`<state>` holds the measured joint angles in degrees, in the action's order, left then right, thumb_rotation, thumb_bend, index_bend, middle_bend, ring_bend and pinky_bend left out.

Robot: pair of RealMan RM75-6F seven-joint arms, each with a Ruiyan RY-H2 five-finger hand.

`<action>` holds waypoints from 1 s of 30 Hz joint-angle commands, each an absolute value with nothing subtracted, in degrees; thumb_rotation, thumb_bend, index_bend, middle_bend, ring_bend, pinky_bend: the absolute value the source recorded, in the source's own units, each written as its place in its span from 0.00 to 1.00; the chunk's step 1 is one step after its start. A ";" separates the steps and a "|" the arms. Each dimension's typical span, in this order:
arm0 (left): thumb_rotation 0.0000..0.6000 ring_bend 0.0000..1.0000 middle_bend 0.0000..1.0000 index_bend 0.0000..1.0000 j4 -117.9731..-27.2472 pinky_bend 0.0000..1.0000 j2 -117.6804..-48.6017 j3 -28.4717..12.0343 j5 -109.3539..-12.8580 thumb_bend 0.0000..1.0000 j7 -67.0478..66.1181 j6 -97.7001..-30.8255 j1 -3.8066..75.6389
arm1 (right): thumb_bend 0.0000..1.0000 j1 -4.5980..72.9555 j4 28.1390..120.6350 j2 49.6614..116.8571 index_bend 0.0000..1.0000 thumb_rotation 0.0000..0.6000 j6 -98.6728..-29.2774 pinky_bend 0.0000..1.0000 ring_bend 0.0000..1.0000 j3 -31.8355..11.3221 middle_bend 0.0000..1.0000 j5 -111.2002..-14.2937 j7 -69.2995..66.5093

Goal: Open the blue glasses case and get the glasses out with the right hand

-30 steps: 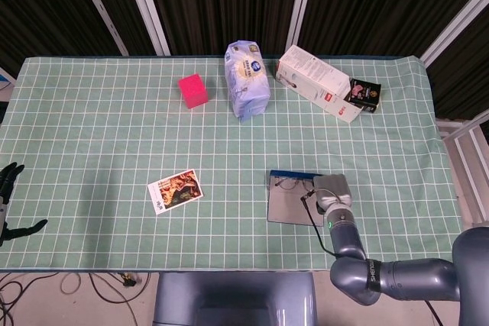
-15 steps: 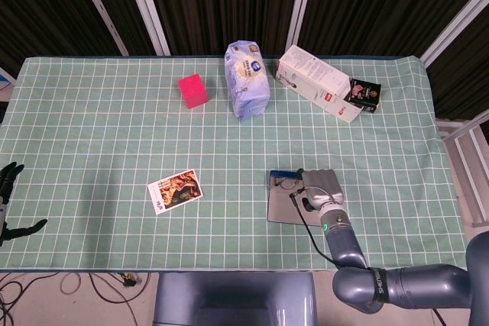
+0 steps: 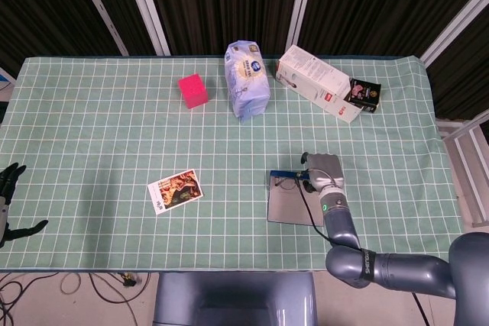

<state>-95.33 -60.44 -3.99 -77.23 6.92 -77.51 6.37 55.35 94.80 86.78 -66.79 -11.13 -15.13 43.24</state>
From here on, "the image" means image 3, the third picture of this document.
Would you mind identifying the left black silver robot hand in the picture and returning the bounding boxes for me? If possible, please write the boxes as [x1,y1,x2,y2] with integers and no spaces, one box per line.
[0,163,50,249]

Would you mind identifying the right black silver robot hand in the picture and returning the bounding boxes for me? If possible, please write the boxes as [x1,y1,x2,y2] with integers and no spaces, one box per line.
[300,152,345,195]

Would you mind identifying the thin-framed eyeglasses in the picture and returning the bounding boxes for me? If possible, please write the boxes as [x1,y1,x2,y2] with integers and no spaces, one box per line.
[272,174,307,192]

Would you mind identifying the dark blue box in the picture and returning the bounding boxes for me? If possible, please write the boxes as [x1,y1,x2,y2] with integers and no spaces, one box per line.
[267,169,326,227]

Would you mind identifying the small black packet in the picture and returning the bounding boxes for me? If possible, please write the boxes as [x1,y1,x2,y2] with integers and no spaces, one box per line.
[343,78,382,114]

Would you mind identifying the white lamp carton box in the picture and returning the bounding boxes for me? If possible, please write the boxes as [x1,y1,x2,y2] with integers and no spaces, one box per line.
[275,44,363,124]

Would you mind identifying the white blue panel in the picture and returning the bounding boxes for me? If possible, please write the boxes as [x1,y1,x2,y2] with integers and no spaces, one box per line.
[0,66,17,92]

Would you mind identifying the green checked tablecloth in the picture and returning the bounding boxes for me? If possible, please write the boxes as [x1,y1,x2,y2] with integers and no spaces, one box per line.
[0,54,474,273]

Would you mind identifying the light blue tissue pack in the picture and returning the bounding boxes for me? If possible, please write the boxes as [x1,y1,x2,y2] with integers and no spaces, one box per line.
[223,40,271,123]

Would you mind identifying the white metal rack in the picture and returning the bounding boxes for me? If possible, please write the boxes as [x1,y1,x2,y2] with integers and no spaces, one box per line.
[435,108,489,228]

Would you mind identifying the pink foam cube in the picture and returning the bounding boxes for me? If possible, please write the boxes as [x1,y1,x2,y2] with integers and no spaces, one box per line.
[177,73,210,110]

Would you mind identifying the blue-grey robot torso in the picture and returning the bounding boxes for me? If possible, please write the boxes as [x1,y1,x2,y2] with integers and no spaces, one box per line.
[152,272,318,326]

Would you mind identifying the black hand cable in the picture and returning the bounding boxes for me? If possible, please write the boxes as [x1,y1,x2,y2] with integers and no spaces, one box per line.
[293,167,427,321]

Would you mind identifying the grey floor cable loop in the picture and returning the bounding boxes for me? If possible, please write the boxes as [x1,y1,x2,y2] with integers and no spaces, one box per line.
[60,273,84,296]

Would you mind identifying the black floor cable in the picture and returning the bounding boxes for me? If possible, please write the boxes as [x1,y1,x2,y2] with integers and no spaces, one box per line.
[88,272,151,305]

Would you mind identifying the white double frame post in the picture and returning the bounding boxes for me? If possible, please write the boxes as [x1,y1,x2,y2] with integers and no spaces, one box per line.
[120,0,171,56]

